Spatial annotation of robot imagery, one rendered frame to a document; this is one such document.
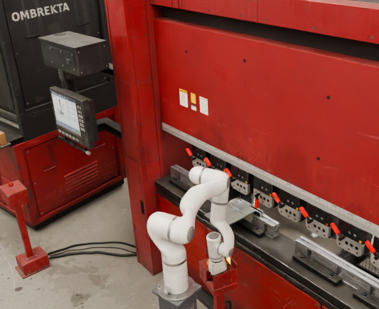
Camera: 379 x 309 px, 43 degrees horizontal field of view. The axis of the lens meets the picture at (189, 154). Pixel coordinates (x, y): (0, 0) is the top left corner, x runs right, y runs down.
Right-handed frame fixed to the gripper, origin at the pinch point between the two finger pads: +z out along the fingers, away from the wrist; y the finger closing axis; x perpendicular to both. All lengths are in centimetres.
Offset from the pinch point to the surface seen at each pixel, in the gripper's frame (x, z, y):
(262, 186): -10, -45, -38
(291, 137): 10, -83, -47
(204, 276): -7.3, 1.6, 6.4
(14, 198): -152, -11, 101
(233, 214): -20.6, -24.2, -23.5
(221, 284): 4.7, 0.8, 1.3
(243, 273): -11.4, 15.8, -21.7
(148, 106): -106, -73, -6
